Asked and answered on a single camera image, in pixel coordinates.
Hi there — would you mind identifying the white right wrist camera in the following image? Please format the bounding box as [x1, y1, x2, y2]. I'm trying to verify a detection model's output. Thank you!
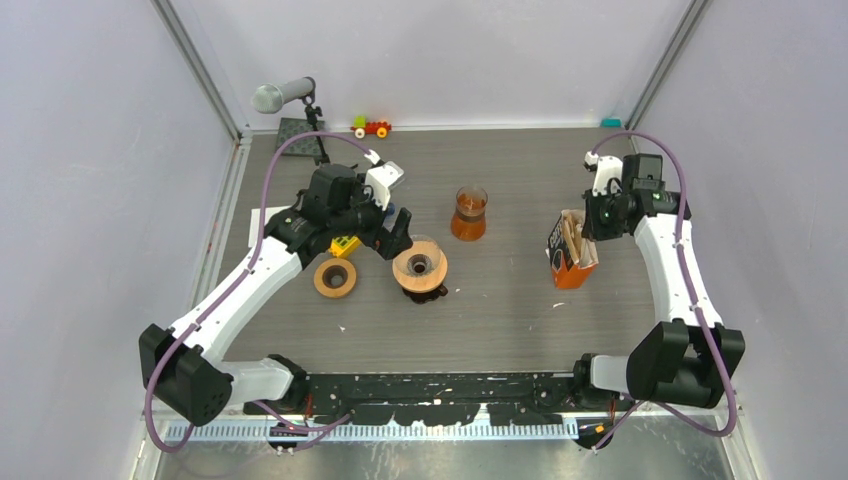
[584, 151, 623, 197]

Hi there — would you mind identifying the orange coffee filter box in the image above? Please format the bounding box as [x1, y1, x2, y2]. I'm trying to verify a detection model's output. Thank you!
[546, 209, 599, 289]

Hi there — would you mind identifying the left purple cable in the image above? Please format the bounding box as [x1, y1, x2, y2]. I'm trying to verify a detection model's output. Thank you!
[143, 131, 382, 455]

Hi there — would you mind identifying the large wooden ring holder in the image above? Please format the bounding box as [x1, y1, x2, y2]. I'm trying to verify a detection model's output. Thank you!
[392, 252, 448, 292]

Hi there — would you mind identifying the white paper sheet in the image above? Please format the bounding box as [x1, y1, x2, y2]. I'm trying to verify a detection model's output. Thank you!
[247, 205, 293, 248]

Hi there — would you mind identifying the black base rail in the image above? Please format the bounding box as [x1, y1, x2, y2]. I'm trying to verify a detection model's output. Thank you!
[266, 372, 632, 426]

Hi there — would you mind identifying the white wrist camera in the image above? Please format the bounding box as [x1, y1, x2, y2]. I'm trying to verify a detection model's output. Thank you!
[364, 150, 405, 211]
[584, 151, 623, 197]

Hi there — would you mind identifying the amber glass carafe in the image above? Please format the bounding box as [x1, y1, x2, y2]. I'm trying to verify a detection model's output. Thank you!
[450, 185, 488, 242]

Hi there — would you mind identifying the grey studded base plate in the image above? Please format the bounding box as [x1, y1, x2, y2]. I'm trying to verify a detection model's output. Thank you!
[274, 117, 327, 158]

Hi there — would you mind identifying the teal block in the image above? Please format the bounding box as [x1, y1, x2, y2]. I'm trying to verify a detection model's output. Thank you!
[600, 118, 623, 129]

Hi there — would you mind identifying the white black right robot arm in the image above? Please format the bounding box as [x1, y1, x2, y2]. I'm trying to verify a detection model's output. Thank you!
[570, 152, 746, 411]

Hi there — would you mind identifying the small wooden ring holder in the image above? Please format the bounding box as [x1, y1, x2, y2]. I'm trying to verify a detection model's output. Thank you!
[313, 258, 358, 299]

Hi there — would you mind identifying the grey microphone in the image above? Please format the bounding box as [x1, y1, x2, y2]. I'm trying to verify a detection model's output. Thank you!
[251, 76, 316, 114]

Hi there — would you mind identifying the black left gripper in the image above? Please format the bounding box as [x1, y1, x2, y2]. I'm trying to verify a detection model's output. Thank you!
[330, 175, 412, 259]

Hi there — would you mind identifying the toy brick car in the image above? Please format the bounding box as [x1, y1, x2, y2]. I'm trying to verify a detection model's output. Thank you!
[350, 115, 392, 139]

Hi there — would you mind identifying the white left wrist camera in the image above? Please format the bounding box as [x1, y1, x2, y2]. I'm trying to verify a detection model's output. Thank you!
[364, 150, 405, 211]

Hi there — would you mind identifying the yellow green toy brick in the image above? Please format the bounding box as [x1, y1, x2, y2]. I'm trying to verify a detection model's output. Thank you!
[329, 236, 362, 259]

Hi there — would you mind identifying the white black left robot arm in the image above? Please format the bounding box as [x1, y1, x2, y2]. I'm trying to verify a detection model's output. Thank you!
[139, 162, 412, 427]

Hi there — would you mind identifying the dark brown dripper cup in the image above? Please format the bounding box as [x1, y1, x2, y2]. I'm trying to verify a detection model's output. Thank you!
[402, 284, 449, 304]

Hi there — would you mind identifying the clear glass dripper cone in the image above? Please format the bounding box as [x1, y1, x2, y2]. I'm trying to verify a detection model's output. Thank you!
[393, 235, 444, 277]

